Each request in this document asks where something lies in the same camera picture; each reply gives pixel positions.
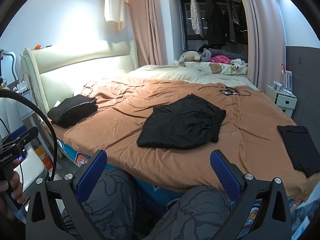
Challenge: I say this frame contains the black pants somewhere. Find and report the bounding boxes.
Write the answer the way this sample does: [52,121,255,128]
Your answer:
[137,94,226,150]

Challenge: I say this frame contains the person's left hand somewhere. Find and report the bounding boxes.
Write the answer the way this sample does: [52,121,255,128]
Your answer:
[0,171,26,220]

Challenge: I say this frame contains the grey white nightstand left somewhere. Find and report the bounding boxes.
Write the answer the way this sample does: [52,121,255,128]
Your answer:
[1,49,48,197]

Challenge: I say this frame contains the grey patterned trouser legs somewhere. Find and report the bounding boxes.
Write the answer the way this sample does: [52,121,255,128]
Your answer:
[82,168,231,239]

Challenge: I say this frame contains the orange bag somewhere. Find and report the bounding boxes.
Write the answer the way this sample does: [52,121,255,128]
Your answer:
[34,146,53,170]

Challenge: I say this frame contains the brown orange blanket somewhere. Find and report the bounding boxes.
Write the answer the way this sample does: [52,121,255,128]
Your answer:
[54,75,319,200]

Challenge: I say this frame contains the folded black clothes stack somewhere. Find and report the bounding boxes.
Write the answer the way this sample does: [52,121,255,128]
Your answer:
[48,94,98,128]

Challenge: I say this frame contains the cream upholstered headboard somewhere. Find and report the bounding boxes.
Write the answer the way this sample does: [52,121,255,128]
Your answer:
[21,40,139,113]

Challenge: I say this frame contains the folded black garment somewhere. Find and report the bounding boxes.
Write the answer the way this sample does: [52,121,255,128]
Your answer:
[277,125,320,178]

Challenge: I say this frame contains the white nightstand right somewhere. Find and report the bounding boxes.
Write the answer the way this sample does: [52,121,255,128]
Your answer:
[265,85,297,117]

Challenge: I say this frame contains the teddy bear pillow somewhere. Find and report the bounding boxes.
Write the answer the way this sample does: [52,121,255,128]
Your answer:
[184,61,248,75]

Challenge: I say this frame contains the pink garment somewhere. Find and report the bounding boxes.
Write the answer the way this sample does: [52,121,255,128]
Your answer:
[209,55,231,64]

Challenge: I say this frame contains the cream bed sheet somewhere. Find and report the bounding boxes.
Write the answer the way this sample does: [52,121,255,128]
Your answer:
[127,65,258,90]

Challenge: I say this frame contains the grey plush toy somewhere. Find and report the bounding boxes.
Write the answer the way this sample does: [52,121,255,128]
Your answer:
[201,48,212,62]

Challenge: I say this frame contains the beige plush toy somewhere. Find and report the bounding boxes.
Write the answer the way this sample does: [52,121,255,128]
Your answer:
[178,50,201,66]

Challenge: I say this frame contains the pink curtain right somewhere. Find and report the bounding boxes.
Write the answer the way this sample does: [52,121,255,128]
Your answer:
[242,0,286,90]

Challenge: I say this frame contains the pink curtain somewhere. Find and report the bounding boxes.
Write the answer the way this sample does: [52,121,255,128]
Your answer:
[129,0,167,66]
[242,0,286,90]

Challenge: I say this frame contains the black hanging coat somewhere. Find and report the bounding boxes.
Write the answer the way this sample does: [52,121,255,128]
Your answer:
[204,0,226,47]

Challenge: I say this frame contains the floral hanging garment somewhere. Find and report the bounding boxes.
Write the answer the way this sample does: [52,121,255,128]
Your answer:
[190,0,204,37]

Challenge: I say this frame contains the pink curtain left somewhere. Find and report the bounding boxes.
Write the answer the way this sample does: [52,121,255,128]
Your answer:
[129,0,167,66]

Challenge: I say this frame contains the white hanging shirt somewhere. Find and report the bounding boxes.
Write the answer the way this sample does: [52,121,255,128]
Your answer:
[104,0,126,30]

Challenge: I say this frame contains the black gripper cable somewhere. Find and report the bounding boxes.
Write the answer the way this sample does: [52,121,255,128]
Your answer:
[0,89,59,182]

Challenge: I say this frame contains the black cables on bed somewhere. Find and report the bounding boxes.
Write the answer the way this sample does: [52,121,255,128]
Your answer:
[197,86,252,98]

